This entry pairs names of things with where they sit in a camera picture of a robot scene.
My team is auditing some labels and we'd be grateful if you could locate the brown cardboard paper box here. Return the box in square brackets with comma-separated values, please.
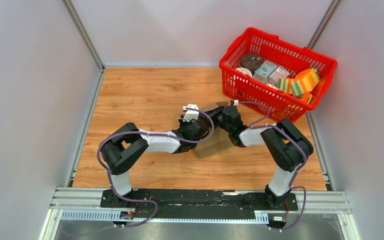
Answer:
[193, 101, 235, 160]

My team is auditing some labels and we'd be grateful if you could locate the aluminium frame corner post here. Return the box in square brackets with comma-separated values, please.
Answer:
[61, 0, 106, 72]

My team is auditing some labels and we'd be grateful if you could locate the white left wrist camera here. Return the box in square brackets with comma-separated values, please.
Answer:
[181, 104, 200, 122]

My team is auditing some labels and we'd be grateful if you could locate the orange green striped box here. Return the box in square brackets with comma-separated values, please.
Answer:
[290, 67, 320, 97]

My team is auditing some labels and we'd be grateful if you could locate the green orange striped pack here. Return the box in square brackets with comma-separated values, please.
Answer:
[277, 77, 294, 95]

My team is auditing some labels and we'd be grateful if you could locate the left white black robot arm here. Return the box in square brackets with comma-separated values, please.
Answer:
[98, 114, 216, 208]

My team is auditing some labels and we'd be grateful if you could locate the teal small box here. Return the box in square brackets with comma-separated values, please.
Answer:
[254, 60, 278, 78]

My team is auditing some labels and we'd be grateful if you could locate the white round container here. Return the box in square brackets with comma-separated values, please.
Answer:
[235, 67, 253, 77]

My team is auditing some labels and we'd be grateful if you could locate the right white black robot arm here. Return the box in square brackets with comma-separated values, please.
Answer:
[207, 105, 314, 210]

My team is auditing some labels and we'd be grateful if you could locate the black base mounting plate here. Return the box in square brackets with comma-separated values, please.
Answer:
[99, 188, 299, 220]

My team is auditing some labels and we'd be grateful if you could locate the brown round packaged item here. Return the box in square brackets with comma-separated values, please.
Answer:
[239, 52, 263, 74]

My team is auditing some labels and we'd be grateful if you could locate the right aluminium corner post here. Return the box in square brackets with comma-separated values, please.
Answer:
[307, 0, 342, 49]

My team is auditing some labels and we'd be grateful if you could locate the grey white small box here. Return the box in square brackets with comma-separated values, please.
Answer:
[267, 66, 290, 86]

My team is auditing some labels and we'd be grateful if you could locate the red plastic basket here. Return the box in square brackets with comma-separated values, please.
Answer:
[219, 27, 337, 122]

